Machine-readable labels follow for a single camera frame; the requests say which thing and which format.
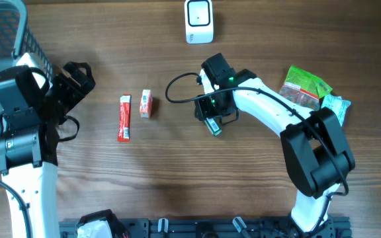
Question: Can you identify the white barcode scanner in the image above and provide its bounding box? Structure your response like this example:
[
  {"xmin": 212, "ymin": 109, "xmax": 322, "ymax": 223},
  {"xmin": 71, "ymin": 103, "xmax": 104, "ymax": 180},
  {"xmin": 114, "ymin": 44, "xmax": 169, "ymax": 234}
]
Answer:
[{"xmin": 184, "ymin": 0, "xmax": 214, "ymax": 44}]

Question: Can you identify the black camera cable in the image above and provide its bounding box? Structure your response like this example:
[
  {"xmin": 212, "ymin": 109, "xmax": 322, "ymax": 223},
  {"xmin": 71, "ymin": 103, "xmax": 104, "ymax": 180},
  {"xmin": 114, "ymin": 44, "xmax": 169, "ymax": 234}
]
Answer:
[
  {"xmin": 165, "ymin": 72, "xmax": 349, "ymax": 232},
  {"xmin": 0, "ymin": 173, "xmax": 32, "ymax": 238}
]

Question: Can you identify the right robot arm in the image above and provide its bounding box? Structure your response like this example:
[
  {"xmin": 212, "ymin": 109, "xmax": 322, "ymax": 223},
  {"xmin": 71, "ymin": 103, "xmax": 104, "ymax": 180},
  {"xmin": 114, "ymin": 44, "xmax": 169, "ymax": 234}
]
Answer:
[{"xmin": 195, "ymin": 53, "xmax": 355, "ymax": 237}]

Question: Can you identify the red Kleenex tissue pack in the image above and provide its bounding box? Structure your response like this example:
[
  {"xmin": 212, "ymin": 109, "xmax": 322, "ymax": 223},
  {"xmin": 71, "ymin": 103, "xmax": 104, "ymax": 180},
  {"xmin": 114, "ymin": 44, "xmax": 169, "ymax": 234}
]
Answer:
[{"xmin": 140, "ymin": 89, "xmax": 153, "ymax": 118}]

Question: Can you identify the black right camera cable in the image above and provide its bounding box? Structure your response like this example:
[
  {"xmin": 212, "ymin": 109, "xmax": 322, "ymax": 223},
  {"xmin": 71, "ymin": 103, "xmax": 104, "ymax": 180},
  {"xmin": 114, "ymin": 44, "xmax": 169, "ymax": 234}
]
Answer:
[{"xmin": 165, "ymin": 72, "xmax": 349, "ymax": 232}]

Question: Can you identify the dark green small box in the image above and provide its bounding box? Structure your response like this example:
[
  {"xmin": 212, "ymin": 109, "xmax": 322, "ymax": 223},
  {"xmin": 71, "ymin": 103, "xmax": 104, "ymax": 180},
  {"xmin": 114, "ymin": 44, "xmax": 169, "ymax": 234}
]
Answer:
[{"xmin": 204, "ymin": 118, "xmax": 222, "ymax": 137}]

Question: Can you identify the pale teal wipes packet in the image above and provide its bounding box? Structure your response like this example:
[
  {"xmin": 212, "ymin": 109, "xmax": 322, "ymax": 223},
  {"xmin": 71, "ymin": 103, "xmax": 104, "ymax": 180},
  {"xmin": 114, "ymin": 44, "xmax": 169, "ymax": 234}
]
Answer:
[{"xmin": 321, "ymin": 94, "xmax": 351, "ymax": 126}]

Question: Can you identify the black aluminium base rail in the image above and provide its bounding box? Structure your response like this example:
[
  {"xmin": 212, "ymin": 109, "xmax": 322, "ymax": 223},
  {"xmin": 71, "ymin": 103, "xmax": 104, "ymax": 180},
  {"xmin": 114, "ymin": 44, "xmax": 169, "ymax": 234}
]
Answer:
[{"xmin": 60, "ymin": 215, "xmax": 353, "ymax": 238}]

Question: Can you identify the black left camera cable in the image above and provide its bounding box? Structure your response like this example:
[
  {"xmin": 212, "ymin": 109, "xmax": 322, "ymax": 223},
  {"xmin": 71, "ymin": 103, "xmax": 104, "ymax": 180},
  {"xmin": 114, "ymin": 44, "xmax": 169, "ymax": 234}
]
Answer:
[{"xmin": 0, "ymin": 173, "xmax": 32, "ymax": 238}]

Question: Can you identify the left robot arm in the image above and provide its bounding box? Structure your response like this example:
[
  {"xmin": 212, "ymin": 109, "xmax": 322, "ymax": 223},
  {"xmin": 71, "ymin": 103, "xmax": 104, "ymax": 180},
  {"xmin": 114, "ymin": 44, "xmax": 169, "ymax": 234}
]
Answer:
[{"xmin": 0, "ymin": 61, "xmax": 96, "ymax": 237}]

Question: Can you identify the green snack bag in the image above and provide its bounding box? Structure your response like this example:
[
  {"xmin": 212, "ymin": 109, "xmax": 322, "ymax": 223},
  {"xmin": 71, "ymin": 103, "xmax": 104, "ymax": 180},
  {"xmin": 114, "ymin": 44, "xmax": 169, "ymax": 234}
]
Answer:
[{"xmin": 279, "ymin": 65, "xmax": 333, "ymax": 110}]

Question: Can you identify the red stick packet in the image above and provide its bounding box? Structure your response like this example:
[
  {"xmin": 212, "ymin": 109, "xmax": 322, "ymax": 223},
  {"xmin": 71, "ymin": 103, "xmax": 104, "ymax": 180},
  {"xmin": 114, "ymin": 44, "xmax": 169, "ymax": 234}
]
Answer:
[{"xmin": 117, "ymin": 95, "xmax": 132, "ymax": 142}]

